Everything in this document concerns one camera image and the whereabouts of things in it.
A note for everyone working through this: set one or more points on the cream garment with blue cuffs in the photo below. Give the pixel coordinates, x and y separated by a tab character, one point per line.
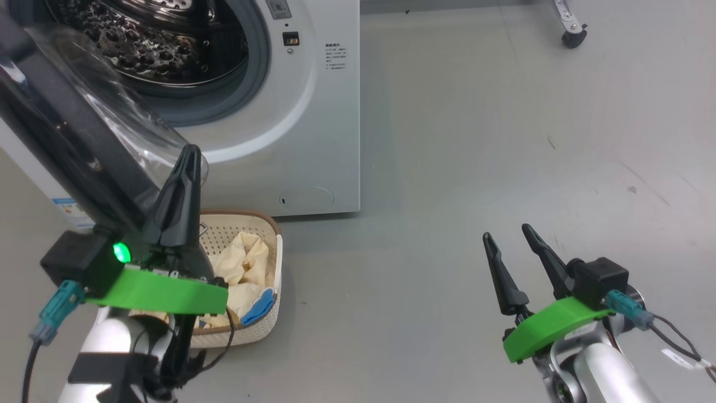
246	263

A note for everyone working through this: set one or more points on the cream perforated laundry basket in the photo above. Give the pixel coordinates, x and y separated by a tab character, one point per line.
265	330

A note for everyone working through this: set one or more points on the dark washing machine door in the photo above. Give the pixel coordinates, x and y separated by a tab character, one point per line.
67	129

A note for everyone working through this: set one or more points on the blue energy label sticker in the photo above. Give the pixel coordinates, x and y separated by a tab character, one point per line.
72	215

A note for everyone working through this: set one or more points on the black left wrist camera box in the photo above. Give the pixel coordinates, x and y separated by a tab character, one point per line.
78	260

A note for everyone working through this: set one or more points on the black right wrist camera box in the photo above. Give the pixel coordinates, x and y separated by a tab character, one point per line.
601	280

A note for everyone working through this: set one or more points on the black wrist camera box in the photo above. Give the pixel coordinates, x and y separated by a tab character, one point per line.
78	260
601	280

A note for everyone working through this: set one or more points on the grey warning sticker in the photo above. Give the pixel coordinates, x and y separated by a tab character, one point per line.
278	8

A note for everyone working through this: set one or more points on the small printed text label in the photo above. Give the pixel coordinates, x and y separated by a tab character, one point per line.
335	56

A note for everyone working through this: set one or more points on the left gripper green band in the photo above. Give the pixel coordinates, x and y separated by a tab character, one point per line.
162	294

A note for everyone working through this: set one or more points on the white front-load washing machine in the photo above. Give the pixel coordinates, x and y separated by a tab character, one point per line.
313	140

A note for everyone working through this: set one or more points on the metal leg with caster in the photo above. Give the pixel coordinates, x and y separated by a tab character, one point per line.
571	31

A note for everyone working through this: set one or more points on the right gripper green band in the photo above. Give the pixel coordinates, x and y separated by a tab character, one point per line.
548	327

